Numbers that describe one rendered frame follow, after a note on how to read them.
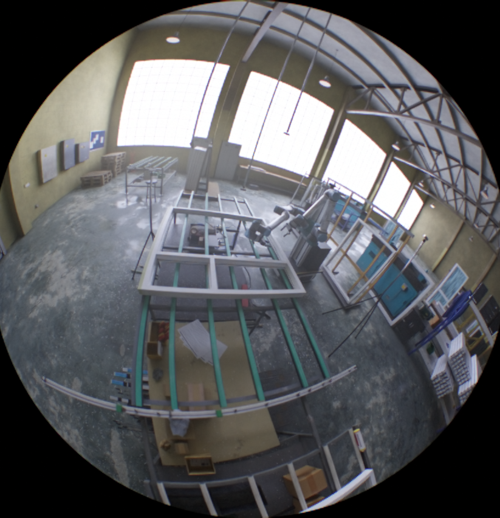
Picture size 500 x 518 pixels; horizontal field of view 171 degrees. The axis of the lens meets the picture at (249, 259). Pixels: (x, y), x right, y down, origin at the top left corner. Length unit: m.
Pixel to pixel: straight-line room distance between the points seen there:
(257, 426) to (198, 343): 0.80
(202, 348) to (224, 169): 8.02
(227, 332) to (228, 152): 7.90
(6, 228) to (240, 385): 6.26
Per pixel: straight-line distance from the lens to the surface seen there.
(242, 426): 1.36
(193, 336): 1.43
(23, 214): 6.04
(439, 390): 4.65
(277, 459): 1.52
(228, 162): 8.55
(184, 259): 1.61
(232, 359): 1.40
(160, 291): 1.32
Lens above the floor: 1.95
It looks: 37 degrees down
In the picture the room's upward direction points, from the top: 20 degrees clockwise
